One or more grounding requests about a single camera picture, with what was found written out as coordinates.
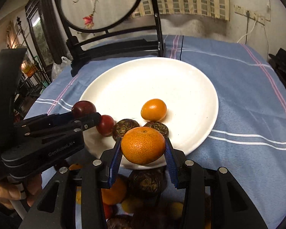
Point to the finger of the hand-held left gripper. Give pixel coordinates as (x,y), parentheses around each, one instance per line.
(62,117)
(91,120)

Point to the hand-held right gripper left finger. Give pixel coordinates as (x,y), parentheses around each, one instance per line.
(114,167)

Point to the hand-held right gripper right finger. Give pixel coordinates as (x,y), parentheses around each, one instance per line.
(171,169)

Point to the large dark red plum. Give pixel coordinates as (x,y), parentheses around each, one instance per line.
(83,107)

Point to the large orange mandarin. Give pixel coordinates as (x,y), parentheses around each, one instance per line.
(143,145)

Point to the white round plate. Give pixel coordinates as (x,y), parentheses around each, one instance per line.
(145,81)

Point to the person's left hand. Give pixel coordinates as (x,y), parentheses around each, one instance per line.
(4,192)

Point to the green plastic object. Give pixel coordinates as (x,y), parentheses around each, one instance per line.
(45,83)

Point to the yellow plum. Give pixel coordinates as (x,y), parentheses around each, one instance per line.
(132,205)
(175,210)

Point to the clear plastic bag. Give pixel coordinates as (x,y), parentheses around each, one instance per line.
(58,68)

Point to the small smooth orange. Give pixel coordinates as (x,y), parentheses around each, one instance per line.
(154,109)

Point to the blue striped tablecloth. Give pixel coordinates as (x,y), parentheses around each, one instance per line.
(240,100)

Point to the dark wooden framed panel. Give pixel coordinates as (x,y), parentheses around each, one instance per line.
(47,16)

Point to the round embroidered screen black stand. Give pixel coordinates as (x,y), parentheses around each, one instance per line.
(97,7)

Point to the white wall power strip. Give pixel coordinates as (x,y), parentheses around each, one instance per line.
(239,9)

